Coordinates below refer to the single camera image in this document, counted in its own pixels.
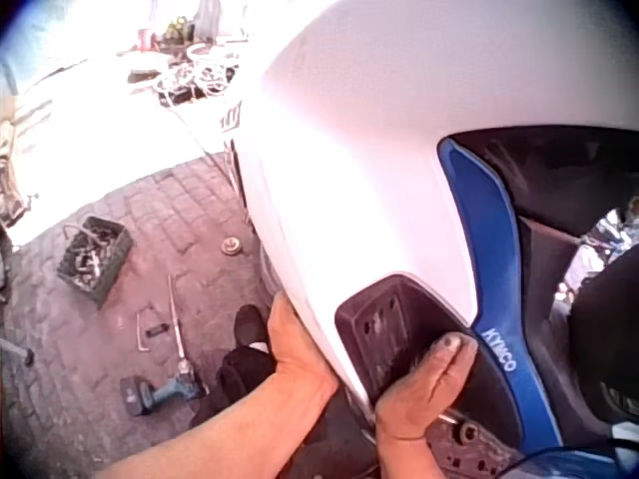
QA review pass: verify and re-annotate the black stand foot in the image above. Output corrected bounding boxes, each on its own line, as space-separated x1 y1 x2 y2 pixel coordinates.
0 337 36 368

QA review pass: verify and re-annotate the person's right hand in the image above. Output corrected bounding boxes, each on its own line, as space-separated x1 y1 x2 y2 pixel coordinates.
373 332 479 444

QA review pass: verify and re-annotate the scooter frame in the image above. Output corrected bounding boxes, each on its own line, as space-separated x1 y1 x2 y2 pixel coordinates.
423 407 531 479

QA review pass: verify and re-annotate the teal cordless drill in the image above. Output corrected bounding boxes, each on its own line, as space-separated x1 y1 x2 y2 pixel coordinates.
119 358 209 418

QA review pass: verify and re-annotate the green crate of tools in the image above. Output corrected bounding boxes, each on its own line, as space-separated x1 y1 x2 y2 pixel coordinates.
56 215 136 308

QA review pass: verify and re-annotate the heap of parts and cables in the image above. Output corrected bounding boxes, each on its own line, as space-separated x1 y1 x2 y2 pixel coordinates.
127 13 242 107

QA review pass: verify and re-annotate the person's left hand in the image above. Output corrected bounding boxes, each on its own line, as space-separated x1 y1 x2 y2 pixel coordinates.
268 291 341 401

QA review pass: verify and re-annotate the metal hex key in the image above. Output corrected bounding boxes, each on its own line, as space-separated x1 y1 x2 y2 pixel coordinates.
135 310 152 354

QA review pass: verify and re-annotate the black scooter seat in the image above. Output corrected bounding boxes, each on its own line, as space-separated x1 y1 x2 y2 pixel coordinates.
547 241 639 436

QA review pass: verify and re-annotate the blue scooter fairing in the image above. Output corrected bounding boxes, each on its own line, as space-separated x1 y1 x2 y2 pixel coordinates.
502 442 639 479

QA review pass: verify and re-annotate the white and blue scooter panel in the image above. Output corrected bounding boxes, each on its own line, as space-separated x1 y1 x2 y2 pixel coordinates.
219 0 639 453

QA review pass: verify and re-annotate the long metal extension bar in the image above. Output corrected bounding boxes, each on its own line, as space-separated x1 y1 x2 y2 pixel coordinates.
166 273 189 371

